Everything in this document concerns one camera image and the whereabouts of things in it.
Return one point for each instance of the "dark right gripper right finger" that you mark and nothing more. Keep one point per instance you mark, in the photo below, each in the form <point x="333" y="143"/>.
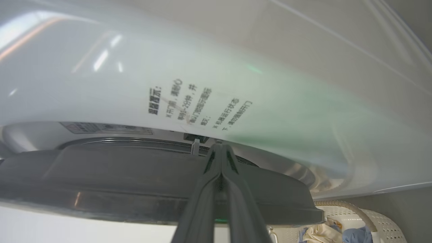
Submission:
<point x="243" y="216"/>

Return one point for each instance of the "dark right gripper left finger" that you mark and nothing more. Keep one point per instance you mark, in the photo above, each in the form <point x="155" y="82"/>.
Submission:
<point x="199" y="209"/>

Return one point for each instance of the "cream and blue bear garment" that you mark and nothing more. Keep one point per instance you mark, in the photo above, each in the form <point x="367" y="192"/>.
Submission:
<point x="320" y="234"/>

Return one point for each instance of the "blue bear print garment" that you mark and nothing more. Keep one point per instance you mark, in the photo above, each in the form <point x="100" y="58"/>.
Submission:
<point x="354" y="236"/>

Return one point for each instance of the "cream perforated laundry basket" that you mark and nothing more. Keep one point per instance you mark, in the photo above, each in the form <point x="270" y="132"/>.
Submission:
<point x="381" y="222"/>

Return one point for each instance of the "white front-load washing machine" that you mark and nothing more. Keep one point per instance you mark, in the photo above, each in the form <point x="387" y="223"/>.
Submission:
<point x="236" y="50"/>

